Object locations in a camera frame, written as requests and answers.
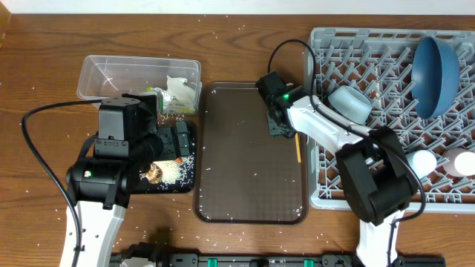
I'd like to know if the white rice pile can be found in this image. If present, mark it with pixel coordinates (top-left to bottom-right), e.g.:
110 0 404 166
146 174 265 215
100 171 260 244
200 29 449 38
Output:
154 156 194 185

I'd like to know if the yellow green snack wrapper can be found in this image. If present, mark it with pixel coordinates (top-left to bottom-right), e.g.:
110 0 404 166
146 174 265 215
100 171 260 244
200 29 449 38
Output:
145 87 196 114

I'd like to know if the brown food scrap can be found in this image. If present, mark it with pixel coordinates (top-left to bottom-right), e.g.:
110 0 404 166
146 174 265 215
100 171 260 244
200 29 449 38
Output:
143 162 163 185

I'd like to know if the white tissue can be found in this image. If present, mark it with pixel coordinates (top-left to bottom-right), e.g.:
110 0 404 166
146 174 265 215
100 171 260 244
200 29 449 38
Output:
163 76 195 108

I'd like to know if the light blue rice bowl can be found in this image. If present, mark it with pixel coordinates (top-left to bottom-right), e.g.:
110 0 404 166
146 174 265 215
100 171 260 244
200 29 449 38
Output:
328 85 372 125

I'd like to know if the light blue cup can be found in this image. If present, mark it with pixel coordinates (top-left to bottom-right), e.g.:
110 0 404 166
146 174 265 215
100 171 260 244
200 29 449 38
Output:
406 150 437 179

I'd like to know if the dark blue plate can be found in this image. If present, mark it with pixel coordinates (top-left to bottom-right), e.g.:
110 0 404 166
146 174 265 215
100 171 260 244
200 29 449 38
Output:
411 36 459 119

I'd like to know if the pink cup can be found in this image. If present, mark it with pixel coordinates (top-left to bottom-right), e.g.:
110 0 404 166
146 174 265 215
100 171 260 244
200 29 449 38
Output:
442 148 475 177

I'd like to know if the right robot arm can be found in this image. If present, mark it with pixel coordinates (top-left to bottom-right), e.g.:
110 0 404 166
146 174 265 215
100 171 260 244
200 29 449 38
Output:
255 71 425 266

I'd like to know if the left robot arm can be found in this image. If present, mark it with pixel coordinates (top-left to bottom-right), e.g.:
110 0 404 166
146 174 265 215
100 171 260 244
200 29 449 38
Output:
60 93 191 266

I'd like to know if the grey dishwasher rack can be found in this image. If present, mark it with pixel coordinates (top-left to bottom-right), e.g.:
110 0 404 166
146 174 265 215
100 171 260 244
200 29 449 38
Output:
304 27 474 214

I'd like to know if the black plastic tray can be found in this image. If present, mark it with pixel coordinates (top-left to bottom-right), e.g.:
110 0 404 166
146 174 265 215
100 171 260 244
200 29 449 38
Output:
132 122 197 194

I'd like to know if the brown serving tray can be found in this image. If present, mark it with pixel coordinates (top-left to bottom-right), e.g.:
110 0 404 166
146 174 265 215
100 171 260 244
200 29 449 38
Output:
194 82 309 225

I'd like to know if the clear plastic bin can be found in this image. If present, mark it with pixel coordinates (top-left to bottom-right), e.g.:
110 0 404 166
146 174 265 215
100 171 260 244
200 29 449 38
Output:
76 55 202 114

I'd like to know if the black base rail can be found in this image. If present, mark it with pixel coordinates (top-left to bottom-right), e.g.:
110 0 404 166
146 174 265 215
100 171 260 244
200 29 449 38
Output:
109 243 446 267

